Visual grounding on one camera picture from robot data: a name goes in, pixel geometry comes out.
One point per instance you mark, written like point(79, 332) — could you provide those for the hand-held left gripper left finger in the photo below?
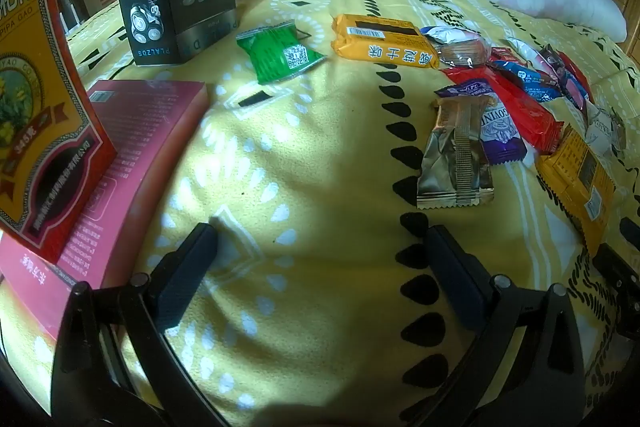
point(187, 277)

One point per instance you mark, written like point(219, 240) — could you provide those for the silver blue snack packet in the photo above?
point(445, 34)

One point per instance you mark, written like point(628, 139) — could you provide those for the brown pastry in clear wrapper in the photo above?
point(462, 53)

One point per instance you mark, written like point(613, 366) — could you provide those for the small red snack packet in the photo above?
point(575, 72)
point(505, 54)

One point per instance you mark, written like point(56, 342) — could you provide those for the gold silver snack packet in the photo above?
point(450, 162)

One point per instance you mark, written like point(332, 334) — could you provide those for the green snack packet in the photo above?
point(272, 52)

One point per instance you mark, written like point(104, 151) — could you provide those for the white pink snack packet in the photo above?
point(537, 54)

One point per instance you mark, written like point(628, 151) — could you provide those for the clear snack packet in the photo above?
point(602, 132)

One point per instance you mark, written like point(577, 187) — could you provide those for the pink flat box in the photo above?
point(135, 147)

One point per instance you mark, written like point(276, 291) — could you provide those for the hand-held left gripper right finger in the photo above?
point(460, 277)

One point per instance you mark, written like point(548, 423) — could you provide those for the red yellow carton box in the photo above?
point(45, 107)

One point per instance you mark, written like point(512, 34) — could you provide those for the orange snack packet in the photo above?
point(575, 177)
point(380, 39)

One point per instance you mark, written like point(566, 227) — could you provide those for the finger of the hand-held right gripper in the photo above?
point(620, 269)

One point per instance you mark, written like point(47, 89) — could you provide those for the purple snack packet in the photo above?
point(495, 127)

